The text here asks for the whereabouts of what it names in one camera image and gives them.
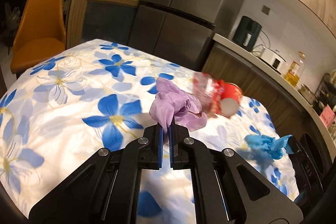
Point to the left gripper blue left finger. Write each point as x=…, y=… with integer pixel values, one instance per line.
x=160, y=135

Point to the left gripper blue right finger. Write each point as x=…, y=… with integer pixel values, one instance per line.
x=171, y=132

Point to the purple glove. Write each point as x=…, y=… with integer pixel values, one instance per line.
x=173, y=104

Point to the blue glove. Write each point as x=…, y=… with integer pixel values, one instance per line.
x=269, y=147

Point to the red wrapper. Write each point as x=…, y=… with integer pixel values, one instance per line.
x=208, y=91

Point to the wooden lower cabinet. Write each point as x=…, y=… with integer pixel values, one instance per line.
x=290, y=113

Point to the pink utensil holder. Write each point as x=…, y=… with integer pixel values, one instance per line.
x=327, y=116

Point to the black dish rack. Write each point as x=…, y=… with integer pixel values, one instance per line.
x=324, y=95

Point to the steel bowl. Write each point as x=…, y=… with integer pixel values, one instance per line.
x=307, y=94

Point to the cooking oil bottle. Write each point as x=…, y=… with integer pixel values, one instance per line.
x=295, y=70

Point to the blue floral white tablecloth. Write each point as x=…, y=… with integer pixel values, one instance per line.
x=99, y=94

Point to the white rice cooker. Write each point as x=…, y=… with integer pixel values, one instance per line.
x=272, y=58

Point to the dark grey refrigerator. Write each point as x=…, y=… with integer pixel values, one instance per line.
x=181, y=31

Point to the orange chair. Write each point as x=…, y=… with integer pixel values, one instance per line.
x=41, y=34

